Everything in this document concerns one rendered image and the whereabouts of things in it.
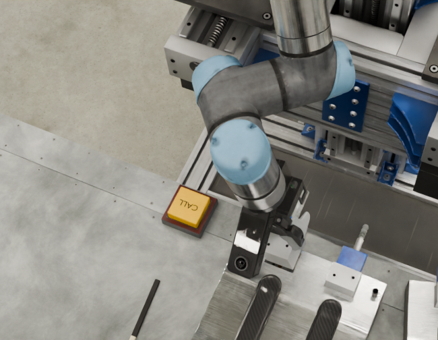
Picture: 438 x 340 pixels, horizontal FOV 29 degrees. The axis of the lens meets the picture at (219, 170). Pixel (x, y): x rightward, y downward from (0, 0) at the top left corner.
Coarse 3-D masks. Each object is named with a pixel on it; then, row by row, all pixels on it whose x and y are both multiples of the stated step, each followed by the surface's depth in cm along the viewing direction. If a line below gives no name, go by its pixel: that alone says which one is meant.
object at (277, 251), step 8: (304, 200) 143; (296, 208) 143; (296, 216) 142; (272, 240) 139; (280, 240) 139; (272, 248) 139; (280, 248) 138; (288, 248) 138; (264, 256) 142; (272, 256) 139; (280, 256) 138; (288, 256) 137; (296, 256) 142; (280, 264) 142; (288, 264) 140
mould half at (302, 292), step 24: (264, 264) 144; (312, 264) 143; (216, 288) 143; (240, 288) 142; (288, 288) 141; (312, 288) 141; (360, 288) 140; (384, 288) 140; (216, 312) 141; (240, 312) 140; (288, 312) 140; (312, 312) 139; (360, 312) 139; (216, 336) 139; (264, 336) 138; (288, 336) 138; (336, 336) 137; (360, 336) 137
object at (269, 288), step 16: (256, 288) 142; (272, 288) 142; (256, 304) 141; (272, 304) 140; (336, 304) 140; (256, 320) 140; (320, 320) 139; (336, 320) 139; (240, 336) 139; (256, 336) 139; (320, 336) 138
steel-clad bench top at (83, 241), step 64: (0, 128) 171; (0, 192) 164; (64, 192) 163; (128, 192) 162; (0, 256) 157; (64, 256) 157; (128, 256) 156; (192, 256) 155; (320, 256) 153; (0, 320) 152; (64, 320) 151; (128, 320) 150; (192, 320) 149; (384, 320) 147
